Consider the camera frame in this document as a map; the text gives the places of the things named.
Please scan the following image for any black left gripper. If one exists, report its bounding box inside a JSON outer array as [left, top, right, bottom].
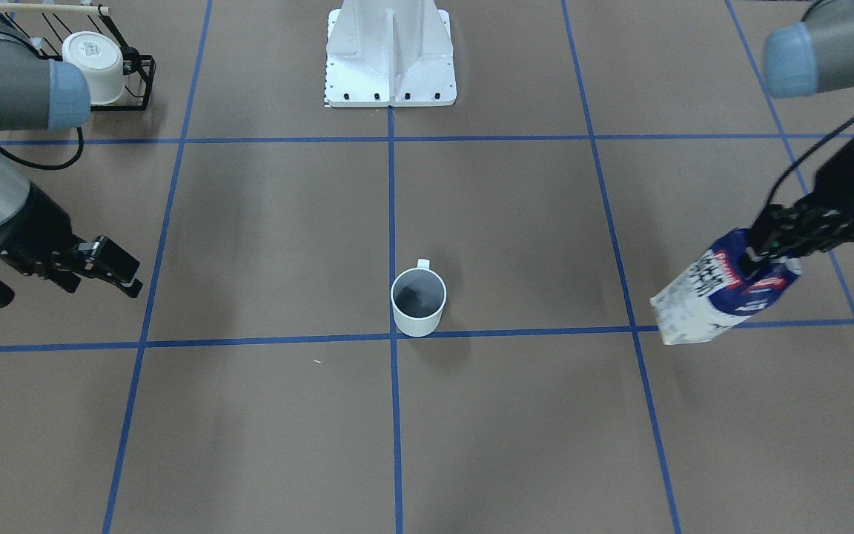
[[738, 197, 854, 283]]

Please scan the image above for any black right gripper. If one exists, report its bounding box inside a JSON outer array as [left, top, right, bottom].
[[4, 215, 143, 300]]

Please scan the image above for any blue white milk carton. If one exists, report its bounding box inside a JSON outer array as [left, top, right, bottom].
[[649, 228, 803, 346]]

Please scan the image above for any white HOME mug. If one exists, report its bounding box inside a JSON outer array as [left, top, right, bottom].
[[390, 258, 448, 337]]

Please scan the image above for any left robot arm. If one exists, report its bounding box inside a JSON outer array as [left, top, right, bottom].
[[738, 1, 854, 277]]

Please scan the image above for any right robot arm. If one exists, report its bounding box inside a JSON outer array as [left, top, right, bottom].
[[0, 3, 151, 309]]

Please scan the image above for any white mug on rack lower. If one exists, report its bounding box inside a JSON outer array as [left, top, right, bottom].
[[61, 31, 136, 106]]

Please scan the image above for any black wire mug rack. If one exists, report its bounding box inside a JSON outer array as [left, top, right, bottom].
[[0, 1, 156, 112]]

